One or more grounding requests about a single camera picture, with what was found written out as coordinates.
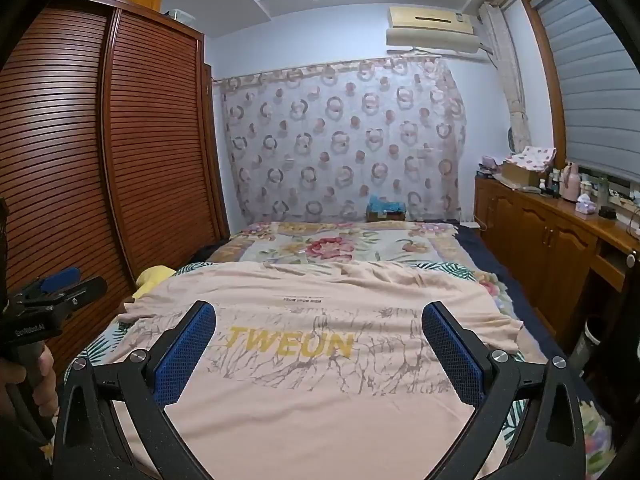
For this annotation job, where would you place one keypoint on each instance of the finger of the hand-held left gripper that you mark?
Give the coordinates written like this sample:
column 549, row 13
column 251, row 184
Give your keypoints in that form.
column 60, row 280
column 85, row 290

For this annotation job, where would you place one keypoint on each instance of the pink thermos jug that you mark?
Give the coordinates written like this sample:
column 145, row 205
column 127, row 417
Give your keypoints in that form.
column 571, row 182

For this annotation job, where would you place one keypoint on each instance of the white floral cloth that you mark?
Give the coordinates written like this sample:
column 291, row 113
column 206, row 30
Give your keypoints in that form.
column 535, row 156

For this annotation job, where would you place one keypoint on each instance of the wooden sideboard cabinet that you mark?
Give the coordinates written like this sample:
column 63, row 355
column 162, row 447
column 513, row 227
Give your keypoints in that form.
column 540, row 230

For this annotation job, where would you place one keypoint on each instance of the grey window blind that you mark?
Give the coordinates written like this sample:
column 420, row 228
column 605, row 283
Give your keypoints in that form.
column 590, row 85

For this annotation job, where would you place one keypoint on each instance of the beige air conditioner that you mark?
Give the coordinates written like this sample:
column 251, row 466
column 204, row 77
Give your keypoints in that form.
column 430, row 25

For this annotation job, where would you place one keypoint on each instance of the wooden louvered wardrobe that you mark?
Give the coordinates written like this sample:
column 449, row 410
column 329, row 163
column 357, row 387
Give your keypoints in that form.
column 150, row 135

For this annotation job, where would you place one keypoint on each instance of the dark trash bin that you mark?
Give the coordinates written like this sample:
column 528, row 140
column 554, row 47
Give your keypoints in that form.
column 587, row 340

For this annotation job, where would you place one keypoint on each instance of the dark glass bottle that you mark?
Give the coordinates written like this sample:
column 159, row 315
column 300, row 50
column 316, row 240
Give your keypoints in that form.
column 555, row 182

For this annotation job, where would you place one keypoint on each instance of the navy bed sheet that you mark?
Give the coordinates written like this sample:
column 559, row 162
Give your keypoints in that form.
column 530, row 305

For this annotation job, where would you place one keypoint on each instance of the black round container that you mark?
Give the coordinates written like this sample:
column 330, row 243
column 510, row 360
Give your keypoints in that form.
column 607, row 212

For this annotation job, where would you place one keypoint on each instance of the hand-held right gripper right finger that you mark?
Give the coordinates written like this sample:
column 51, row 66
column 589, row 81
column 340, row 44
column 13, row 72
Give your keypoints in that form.
column 450, row 355

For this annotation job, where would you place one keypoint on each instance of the open cardboard box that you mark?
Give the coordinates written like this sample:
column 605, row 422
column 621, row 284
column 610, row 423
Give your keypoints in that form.
column 517, row 175

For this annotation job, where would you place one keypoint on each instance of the green clear bottle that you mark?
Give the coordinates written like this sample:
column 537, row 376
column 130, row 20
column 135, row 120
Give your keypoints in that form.
column 603, row 190

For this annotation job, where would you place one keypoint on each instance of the clear storage box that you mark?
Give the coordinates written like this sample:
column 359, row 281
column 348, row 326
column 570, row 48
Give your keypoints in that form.
column 177, row 14

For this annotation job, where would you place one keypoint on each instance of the beige window curtain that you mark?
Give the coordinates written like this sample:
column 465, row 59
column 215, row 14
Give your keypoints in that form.
column 510, row 85

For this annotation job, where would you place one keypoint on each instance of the person's left hand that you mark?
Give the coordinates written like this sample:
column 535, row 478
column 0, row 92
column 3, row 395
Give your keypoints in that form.
column 47, row 385

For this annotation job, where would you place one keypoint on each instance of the wooden window frame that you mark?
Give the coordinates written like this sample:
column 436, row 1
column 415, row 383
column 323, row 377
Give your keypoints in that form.
column 542, row 85

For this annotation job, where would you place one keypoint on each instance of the small white fan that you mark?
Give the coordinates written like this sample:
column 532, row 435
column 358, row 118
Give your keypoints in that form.
column 514, row 140

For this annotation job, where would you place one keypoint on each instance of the tissue pack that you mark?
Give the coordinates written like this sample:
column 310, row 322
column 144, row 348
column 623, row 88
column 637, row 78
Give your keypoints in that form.
column 586, row 207

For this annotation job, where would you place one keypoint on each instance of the beige t-shirt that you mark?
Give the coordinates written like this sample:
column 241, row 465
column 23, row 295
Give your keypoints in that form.
column 300, row 410

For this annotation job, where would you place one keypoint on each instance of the purple box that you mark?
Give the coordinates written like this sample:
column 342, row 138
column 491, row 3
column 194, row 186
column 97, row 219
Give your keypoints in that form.
column 489, row 165

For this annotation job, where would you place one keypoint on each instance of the leaf print blanket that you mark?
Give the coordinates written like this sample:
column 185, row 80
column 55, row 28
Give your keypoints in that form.
column 460, row 272

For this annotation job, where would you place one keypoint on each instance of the yellow plush toy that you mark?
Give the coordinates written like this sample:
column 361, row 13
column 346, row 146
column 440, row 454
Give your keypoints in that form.
column 150, row 277

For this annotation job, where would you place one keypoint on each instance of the circle patterned curtain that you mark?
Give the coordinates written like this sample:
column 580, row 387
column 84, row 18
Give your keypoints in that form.
column 340, row 150

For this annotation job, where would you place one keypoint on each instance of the floral blanket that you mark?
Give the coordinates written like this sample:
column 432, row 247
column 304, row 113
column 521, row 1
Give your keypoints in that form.
column 325, row 247

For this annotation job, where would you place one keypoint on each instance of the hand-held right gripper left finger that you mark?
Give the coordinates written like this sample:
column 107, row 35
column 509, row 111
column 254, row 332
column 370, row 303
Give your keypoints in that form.
column 185, row 360

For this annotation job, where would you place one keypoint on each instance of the cardboard box with blue cloth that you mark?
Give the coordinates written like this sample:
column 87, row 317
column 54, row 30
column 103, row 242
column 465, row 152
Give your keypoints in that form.
column 385, row 210

